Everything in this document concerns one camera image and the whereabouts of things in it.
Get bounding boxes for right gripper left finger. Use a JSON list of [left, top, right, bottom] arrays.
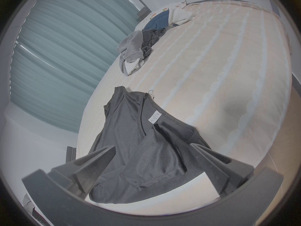
[[50, 145, 117, 194]]

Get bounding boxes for black chest of drawers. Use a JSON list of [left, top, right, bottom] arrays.
[[65, 146, 77, 163]]

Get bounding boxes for bed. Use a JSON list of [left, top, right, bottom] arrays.
[[76, 0, 301, 215]]

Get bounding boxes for grey bedside table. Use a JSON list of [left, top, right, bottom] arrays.
[[136, 7, 151, 22]]

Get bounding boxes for blue-green curtain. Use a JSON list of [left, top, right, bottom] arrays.
[[18, 0, 147, 90], [9, 44, 99, 134]]

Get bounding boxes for pile of clothes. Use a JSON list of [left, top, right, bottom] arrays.
[[117, 5, 196, 77]]

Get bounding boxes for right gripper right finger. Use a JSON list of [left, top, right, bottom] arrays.
[[189, 143, 254, 195]]

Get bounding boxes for black T-shirt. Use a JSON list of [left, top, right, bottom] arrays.
[[89, 86, 212, 204]]

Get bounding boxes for white printed pillow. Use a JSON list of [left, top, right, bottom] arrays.
[[135, 0, 187, 31]]

